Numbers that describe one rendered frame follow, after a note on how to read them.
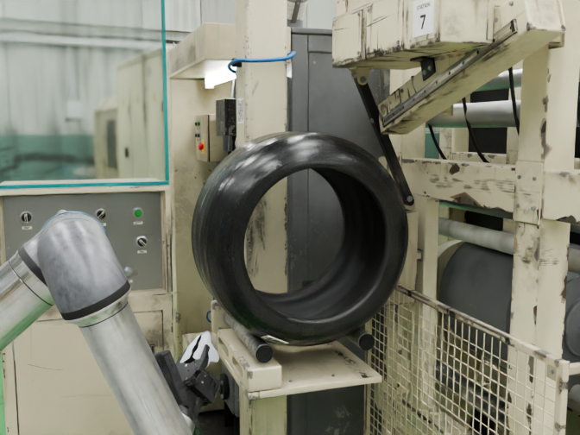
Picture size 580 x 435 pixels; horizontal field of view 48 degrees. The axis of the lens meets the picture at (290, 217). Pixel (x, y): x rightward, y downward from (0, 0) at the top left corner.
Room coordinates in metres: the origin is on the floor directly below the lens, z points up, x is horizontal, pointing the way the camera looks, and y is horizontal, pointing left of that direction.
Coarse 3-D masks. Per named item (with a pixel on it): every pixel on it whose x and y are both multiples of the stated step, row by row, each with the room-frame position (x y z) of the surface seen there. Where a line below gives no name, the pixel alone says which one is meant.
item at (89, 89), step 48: (0, 0) 2.02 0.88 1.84; (48, 0) 2.06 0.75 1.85; (96, 0) 2.11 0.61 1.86; (144, 0) 2.16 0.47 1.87; (0, 48) 2.02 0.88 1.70; (48, 48) 2.06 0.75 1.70; (96, 48) 2.11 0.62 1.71; (144, 48) 2.15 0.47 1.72; (0, 96) 2.01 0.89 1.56; (48, 96) 2.06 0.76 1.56; (96, 96) 2.10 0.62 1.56; (144, 96) 2.15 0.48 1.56; (0, 144) 2.01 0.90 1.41; (48, 144) 2.06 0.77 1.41; (96, 144) 2.10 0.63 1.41; (144, 144) 2.15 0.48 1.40
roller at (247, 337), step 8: (232, 320) 1.78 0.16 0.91; (232, 328) 1.77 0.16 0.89; (240, 328) 1.70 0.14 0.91; (240, 336) 1.68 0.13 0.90; (248, 336) 1.63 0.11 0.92; (248, 344) 1.61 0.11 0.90; (256, 344) 1.56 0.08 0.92; (264, 344) 1.55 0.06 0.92; (256, 352) 1.53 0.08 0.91; (264, 352) 1.54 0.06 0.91; (272, 352) 1.54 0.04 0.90; (264, 360) 1.54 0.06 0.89
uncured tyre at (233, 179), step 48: (288, 144) 1.58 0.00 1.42; (336, 144) 1.61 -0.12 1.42; (240, 192) 1.52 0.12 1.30; (336, 192) 1.91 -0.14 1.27; (384, 192) 1.64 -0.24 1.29; (192, 240) 1.68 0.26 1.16; (240, 240) 1.51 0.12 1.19; (384, 240) 1.81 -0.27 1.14; (240, 288) 1.52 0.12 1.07; (336, 288) 1.87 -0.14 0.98; (384, 288) 1.64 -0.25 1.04; (288, 336) 1.56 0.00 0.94; (336, 336) 1.61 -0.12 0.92
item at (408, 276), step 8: (408, 216) 2.00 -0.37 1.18; (416, 216) 2.01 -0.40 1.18; (408, 224) 2.00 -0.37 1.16; (416, 224) 2.01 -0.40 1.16; (408, 232) 2.00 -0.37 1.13; (416, 232) 2.01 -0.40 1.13; (408, 240) 2.00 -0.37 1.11; (416, 240) 2.01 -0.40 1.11; (408, 248) 2.00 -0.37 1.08; (416, 248) 2.01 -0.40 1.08; (408, 256) 2.00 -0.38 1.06; (416, 256) 2.01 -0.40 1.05; (408, 264) 2.00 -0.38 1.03; (416, 264) 2.01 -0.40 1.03; (408, 272) 2.00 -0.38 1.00; (416, 272) 2.01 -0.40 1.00; (400, 280) 2.00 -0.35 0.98; (408, 280) 2.00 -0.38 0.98; (392, 296) 1.99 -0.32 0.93; (400, 296) 2.00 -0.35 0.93; (392, 304) 1.99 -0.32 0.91; (400, 304) 2.00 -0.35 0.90
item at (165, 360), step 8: (160, 352) 1.29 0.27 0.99; (168, 352) 1.29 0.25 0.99; (160, 360) 1.28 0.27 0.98; (168, 360) 1.28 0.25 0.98; (160, 368) 1.28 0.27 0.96; (168, 368) 1.28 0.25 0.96; (176, 368) 1.29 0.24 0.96; (168, 376) 1.27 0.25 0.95; (176, 376) 1.28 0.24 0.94; (168, 384) 1.28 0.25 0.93; (176, 384) 1.27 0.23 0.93; (176, 392) 1.27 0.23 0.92; (184, 392) 1.28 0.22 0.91; (176, 400) 1.27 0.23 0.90; (184, 400) 1.27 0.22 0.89
